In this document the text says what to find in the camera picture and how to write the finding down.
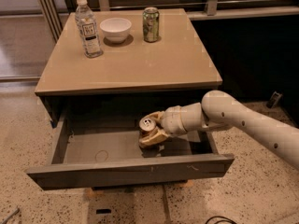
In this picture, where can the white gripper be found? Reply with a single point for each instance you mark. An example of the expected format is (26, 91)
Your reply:
(172, 120)

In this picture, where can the orange soda can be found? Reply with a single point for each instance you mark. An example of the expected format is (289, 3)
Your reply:
(147, 127)

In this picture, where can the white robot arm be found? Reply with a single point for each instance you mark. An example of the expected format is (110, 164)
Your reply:
(220, 111)

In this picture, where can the open grey top drawer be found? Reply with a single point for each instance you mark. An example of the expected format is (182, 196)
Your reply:
(99, 148)

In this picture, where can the green soda can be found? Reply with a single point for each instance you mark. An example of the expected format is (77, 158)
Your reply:
(151, 17)

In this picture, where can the white ceramic bowl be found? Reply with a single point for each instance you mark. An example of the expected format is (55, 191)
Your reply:
(116, 30)

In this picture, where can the small dark floor object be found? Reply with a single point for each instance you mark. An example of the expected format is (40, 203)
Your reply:
(274, 99)

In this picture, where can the clear plastic water bottle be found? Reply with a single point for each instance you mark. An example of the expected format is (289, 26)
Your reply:
(87, 27)

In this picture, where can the grey rod on floor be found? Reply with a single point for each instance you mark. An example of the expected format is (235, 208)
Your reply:
(6, 219)

